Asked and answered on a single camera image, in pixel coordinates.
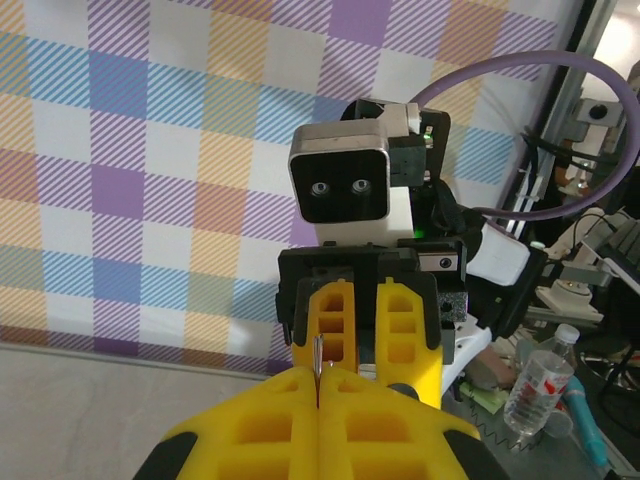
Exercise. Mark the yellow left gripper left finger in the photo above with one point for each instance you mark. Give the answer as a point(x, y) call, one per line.
point(240, 440)

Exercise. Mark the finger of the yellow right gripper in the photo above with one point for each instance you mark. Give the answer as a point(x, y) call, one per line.
point(425, 370)
point(350, 320)

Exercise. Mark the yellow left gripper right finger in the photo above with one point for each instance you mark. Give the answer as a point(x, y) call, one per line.
point(400, 440)

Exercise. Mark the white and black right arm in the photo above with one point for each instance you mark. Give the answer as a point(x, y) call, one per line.
point(500, 260)

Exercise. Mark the green sticky note pad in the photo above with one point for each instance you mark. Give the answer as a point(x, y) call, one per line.
point(487, 400)

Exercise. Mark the clear plastic water bottle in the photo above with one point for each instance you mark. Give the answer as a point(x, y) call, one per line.
point(537, 385)

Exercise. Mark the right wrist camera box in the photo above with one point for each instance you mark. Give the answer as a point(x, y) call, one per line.
point(340, 175)

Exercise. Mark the aluminium corner post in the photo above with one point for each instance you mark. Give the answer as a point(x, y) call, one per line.
point(557, 110)

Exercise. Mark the grey metal bracket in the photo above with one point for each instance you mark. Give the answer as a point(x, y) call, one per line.
point(597, 112)

